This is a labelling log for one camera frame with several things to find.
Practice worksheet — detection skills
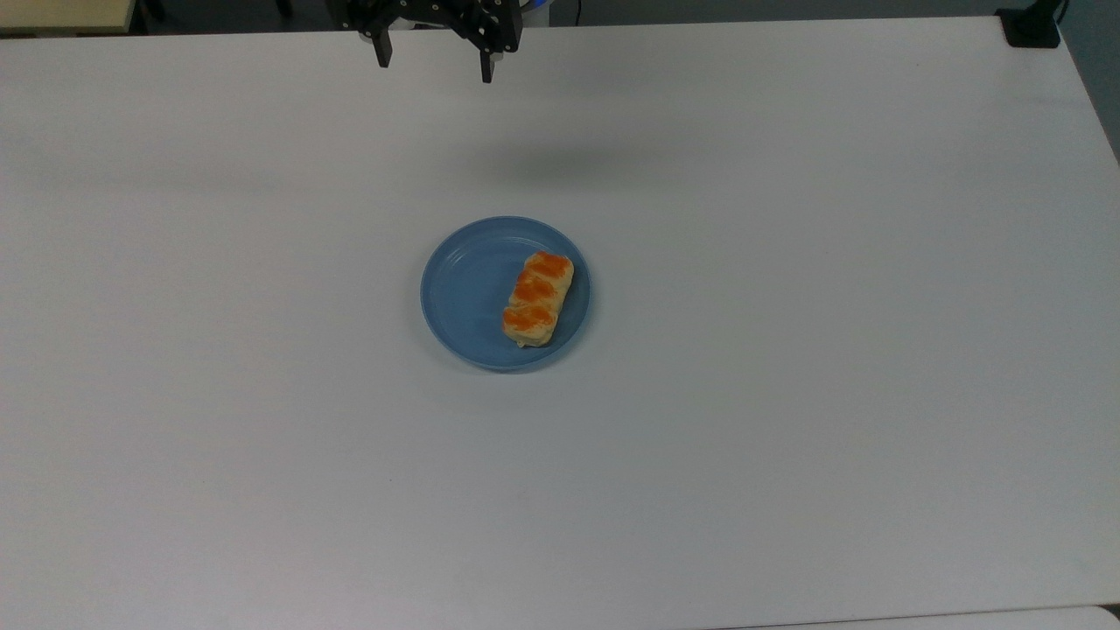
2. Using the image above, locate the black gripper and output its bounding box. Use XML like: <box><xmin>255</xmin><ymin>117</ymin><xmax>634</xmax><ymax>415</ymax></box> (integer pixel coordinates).
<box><xmin>329</xmin><ymin>0</ymin><xmax>526</xmax><ymax>85</ymax></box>

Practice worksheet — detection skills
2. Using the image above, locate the bread with orange glaze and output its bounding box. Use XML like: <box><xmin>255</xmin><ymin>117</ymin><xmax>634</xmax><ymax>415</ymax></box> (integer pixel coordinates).
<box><xmin>501</xmin><ymin>251</ymin><xmax>576</xmax><ymax>349</ymax></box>

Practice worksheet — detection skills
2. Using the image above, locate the blue round plate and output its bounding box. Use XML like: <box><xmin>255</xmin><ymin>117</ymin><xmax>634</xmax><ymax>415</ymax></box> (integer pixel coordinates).
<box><xmin>420</xmin><ymin>216</ymin><xmax>592</xmax><ymax>372</ymax></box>

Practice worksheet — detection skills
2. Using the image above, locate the light wooden desk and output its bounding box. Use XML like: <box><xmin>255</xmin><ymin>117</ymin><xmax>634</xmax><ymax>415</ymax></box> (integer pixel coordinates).
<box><xmin>0</xmin><ymin>0</ymin><xmax>139</xmax><ymax>37</ymax></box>

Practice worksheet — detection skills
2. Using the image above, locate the black table clamp mount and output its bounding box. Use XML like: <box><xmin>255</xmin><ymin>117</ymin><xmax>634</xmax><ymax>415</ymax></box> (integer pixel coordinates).
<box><xmin>996</xmin><ymin>0</ymin><xmax>1070</xmax><ymax>50</ymax></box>

